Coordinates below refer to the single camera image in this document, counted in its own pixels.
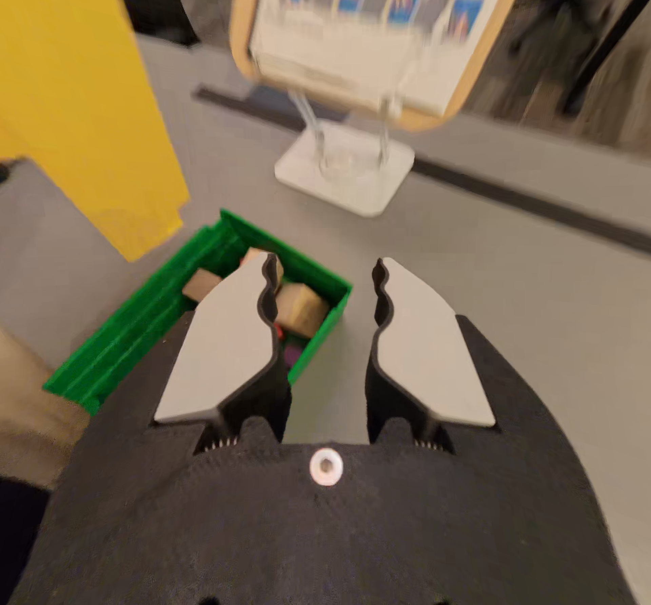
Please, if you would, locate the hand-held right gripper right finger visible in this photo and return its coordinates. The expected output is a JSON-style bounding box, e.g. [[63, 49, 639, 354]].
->
[[364, 257, 497, 442]]

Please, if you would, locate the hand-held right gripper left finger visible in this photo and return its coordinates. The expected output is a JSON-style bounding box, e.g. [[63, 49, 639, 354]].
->
[[153, 251, 293, 442]]

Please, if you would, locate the green plastic box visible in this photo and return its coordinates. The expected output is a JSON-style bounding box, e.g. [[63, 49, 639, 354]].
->
[[43, 208, 353, 417]]

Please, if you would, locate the pile of coloured wooden cubes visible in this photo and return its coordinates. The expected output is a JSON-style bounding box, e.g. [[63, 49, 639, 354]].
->
[[182, 246, 330, 369]]

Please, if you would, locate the yellow plastic box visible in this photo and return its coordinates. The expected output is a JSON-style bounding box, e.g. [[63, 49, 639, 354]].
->
[[0, 0, 190, 263]]

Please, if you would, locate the instruction sheet on wooden stand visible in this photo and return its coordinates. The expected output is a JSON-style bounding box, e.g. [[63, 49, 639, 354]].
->
[[228, 0, 539, 218]]

